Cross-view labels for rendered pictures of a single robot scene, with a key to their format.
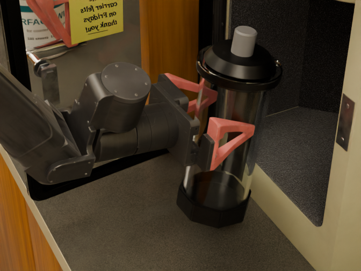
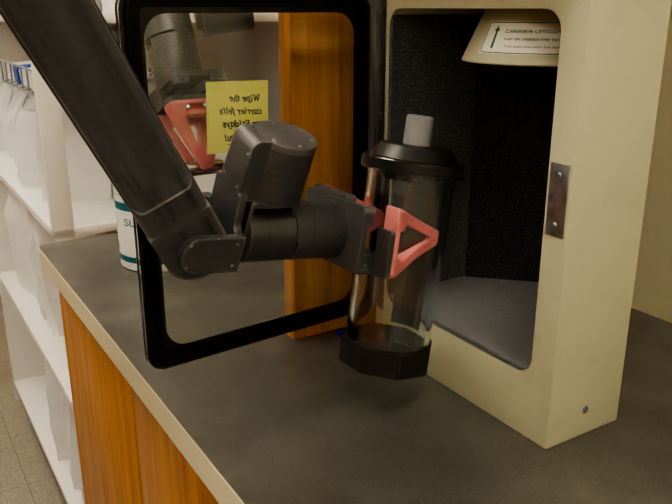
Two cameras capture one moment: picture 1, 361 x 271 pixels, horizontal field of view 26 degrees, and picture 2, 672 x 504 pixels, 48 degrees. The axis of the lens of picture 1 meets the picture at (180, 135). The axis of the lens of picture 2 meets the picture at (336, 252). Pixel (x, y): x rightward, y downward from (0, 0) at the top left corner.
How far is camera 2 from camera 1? 0.38 m
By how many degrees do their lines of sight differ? 19
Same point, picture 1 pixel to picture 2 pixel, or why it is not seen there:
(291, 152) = (469, 310)
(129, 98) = (291, 147)
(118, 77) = (276, 131)
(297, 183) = (485, 334)
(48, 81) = not seen: hidden behind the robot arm
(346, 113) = (558, 185)
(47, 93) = not seen: hidden behind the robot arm
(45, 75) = not seen: hidden behind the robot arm
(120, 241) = (266, 419)
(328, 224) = (540, 358)
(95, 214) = (231, 396)
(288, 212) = (478, 369)
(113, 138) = (267, 223)
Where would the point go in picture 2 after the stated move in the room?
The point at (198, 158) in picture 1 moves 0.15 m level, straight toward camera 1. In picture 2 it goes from (373, 264) to (393, 327)
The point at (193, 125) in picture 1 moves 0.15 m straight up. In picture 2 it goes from (368, 210) to (370, 43)
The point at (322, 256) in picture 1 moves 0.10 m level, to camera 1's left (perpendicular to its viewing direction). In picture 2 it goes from (533, 410) to (438, 415)
